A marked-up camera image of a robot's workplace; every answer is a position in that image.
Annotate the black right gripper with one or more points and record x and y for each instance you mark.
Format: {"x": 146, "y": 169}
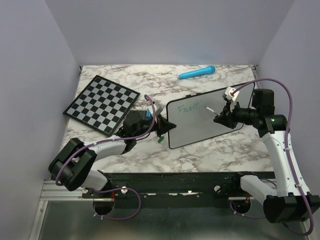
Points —
{"x": 230, "y": 116}

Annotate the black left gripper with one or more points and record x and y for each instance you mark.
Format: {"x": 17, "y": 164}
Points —
{"x": 162, "y": 125}

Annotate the green whiteboard marker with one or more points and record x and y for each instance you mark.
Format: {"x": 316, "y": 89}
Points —
{"x": 212, "y": 111}

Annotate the green marker cap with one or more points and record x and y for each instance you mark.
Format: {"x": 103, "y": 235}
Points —
{"x": 160, "y": 139}

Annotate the white whiteboard black frame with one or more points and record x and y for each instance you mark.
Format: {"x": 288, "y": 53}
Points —
{"x": 194, "y": 122}

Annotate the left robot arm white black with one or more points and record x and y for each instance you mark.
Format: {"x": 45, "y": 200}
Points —
{"x": 72, "y": 167}

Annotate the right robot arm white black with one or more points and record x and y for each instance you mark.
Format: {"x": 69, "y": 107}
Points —
{"x": 291, "y": 199}

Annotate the blue lego brick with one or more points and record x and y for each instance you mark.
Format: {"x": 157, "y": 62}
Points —
{"x": 148, "y": 113}

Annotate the dark grey lego baseplate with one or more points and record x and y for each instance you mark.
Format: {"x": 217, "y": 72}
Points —
{"x": 138, "y": 116}

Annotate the blue toy microphone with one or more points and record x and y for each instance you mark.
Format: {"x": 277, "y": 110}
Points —
{"x": 198, "y": 72}

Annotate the black and silver chessboard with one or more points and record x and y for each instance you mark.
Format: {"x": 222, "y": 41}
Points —
{"x": 102, "y": 105}

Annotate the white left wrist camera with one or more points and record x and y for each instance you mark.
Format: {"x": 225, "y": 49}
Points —
{"x": 156, "y": 108}

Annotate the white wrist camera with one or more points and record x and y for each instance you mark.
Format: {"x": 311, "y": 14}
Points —
{"x": 231, "y": 97}
{"x": 156, "y": 108}

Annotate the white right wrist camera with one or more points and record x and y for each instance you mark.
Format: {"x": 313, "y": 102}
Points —
{"x": 231, "y": 97}

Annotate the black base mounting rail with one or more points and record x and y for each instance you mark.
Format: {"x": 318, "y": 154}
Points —
{"x": 169, "y": 190}

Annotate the aluminium extrusion frame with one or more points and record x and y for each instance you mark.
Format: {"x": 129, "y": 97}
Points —
{"x": 52, "y": 192}

